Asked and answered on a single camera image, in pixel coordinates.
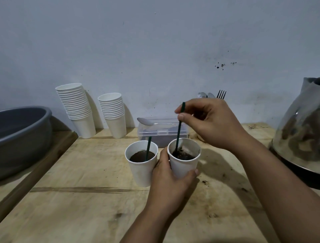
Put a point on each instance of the person's left forearm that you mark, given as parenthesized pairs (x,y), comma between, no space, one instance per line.
(147,227)

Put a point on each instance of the grey plastic basin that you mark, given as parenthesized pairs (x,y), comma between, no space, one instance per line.
(22,140)

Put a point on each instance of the green stir stick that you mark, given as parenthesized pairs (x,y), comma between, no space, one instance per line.
(148,147)
(178,135)

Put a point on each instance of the clear plastic container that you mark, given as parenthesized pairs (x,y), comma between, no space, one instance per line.
(155,132)

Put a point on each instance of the person's right hand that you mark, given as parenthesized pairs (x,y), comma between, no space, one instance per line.
(217,122)

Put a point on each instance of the person's right forearm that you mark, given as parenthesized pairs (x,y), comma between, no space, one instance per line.
(275,190)

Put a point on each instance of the short stack of paper cups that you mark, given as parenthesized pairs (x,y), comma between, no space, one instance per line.
(113,115)

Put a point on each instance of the person's left hand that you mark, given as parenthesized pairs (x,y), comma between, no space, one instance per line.
(167,190)

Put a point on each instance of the tall stack of paper cups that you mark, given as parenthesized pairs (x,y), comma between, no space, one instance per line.
(78,112)

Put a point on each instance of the dark coffee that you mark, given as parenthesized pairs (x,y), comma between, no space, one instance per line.
(183,156)
(138,157)

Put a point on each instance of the person's left thumb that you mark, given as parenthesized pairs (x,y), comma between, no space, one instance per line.
(190,178)

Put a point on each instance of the steel kettle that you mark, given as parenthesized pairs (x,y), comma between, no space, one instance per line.
(300,135)

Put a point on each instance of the person's right thumb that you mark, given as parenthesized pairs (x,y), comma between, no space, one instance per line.
(187,117)

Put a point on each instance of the white paper cup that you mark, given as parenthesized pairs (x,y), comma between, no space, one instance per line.
(183,166)
(142,172)

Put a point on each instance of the metal spoon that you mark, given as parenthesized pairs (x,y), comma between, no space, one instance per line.
(202,95)
(145,121)
(211,95)

